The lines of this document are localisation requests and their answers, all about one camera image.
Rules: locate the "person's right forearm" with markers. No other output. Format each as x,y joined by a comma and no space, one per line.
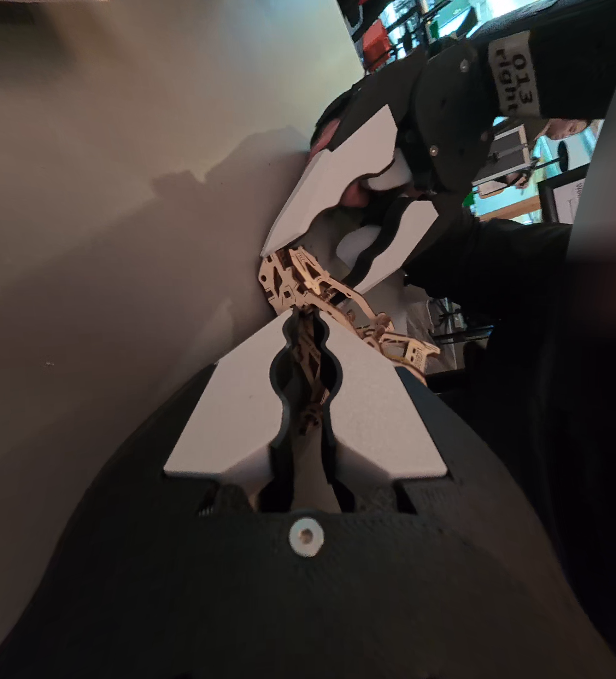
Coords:
498,254

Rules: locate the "wooden mechanical model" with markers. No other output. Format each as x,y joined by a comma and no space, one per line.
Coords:
286,281

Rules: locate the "dark panel with white frame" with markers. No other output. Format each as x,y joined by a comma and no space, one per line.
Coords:
509,148

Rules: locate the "person's right hand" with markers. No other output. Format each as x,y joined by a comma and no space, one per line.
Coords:
355,195

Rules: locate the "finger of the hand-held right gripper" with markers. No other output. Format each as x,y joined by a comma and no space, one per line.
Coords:
339,169
408,233

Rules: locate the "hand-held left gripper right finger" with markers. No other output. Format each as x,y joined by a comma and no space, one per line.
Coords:
387,419

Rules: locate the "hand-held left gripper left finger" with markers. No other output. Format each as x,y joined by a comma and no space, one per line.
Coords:
223,419

